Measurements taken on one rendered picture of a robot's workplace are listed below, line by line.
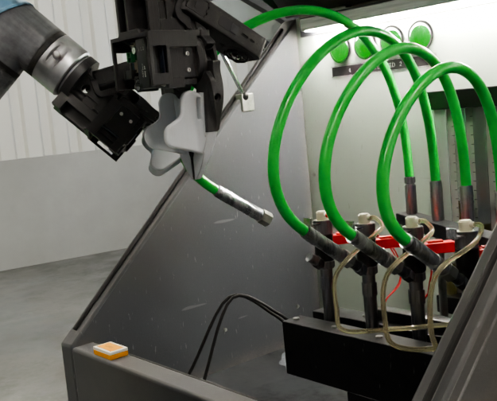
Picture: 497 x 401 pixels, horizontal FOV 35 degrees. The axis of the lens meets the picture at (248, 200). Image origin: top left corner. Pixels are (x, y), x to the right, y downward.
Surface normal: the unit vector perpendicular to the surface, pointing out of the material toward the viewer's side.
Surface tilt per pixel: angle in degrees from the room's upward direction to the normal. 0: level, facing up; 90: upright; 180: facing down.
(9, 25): 85
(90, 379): 90
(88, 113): 77
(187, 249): 90
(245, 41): 90
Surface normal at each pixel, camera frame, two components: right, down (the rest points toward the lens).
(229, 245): 0.64, 0.04
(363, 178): -0.76, 0.14
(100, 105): 0.16, -0.12
